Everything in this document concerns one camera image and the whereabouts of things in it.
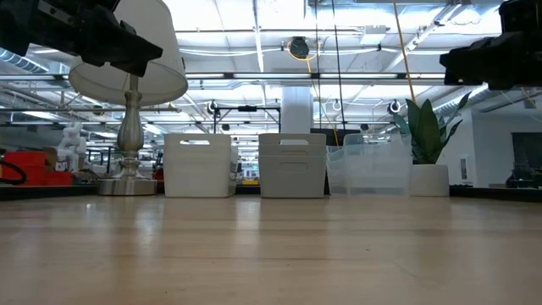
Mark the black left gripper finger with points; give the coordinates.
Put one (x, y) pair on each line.
(133, 68)
(142, 48)

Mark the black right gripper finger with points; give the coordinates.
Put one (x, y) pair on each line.
(466, 63)

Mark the white plastic basket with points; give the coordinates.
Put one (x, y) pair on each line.
(220, 142)
(199, 178)

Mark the clear plastic basket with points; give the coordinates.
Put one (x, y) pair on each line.
(377, 142)
(334, 173)

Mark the gray plastic basket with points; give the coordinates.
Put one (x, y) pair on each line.
(292, 184)
(269, 146)

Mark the white shade table lamp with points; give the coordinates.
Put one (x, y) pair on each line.
(130, 140)

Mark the white statue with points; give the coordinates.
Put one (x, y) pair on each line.
(72, 148)

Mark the potted plant white pot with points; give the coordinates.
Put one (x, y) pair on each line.
(429, 180)

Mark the red tool chest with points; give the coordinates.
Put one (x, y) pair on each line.
(38, 169)

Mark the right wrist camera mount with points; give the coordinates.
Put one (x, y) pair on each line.
(523, 14)

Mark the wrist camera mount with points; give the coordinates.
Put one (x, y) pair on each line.
(25, 8)
(523, 14)

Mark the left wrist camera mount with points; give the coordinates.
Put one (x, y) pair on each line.
(25, 8)

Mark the black camera gantry frame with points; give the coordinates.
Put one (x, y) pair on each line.
(247, 108)

